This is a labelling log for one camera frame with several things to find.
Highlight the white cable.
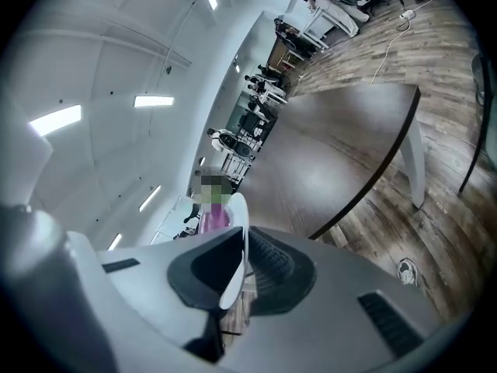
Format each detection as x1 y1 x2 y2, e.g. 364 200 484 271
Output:
370 0 444 85

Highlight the white plate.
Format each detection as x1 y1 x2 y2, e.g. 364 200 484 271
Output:
218 192 251 311

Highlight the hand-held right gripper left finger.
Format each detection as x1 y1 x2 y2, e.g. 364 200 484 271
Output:
167 226 247 364

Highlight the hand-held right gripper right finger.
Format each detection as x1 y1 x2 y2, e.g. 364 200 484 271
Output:
245 225 318 319

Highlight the grey sneaker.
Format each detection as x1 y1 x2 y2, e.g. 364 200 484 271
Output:
395 257 419 287

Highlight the purple eggplant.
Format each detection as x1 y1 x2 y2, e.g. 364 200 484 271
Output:
193 173 235 235

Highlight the white side table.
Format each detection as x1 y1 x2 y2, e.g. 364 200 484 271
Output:
297 5 335 51

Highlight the dark wooden table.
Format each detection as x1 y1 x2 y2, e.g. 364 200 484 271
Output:
231 82 429 241

